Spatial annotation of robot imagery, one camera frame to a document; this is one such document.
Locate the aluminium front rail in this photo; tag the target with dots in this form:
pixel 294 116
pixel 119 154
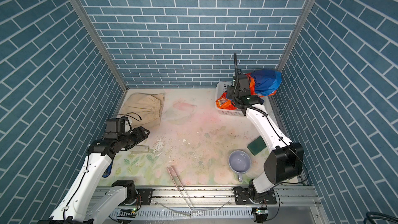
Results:
pixel 195 197

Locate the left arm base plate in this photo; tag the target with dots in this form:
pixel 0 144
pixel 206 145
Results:
pixel 143 197

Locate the white plastic basket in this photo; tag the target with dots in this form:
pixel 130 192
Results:
pixel 220 89

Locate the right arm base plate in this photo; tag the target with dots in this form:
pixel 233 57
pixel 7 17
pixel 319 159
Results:
pixel 255 195

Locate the clear plastic tube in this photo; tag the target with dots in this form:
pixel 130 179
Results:
pixel 139 149

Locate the rainbow coloured shorts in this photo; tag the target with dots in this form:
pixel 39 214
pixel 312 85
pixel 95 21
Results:
pixel 265 82

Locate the white cable duct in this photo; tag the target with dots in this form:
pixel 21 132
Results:
pixel 182 213

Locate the blue stapler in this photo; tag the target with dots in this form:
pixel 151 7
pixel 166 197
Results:
pixel 108 171

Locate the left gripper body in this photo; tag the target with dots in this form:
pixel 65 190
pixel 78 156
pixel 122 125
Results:
pixel 129 139

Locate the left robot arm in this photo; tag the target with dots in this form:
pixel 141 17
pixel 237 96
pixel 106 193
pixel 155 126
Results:
pixel 74 208

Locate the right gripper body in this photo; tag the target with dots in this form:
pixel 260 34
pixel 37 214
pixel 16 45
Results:
pixel 231 94

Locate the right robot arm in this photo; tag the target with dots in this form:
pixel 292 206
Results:
pixel 285 160

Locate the lavender mug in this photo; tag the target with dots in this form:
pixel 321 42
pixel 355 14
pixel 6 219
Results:
pixel 240 163

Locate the beige shorts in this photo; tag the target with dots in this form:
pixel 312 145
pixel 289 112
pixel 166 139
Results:
pixel 144 110

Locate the pink chopstick pair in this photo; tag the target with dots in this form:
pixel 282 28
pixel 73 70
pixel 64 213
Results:
pixel 180 187

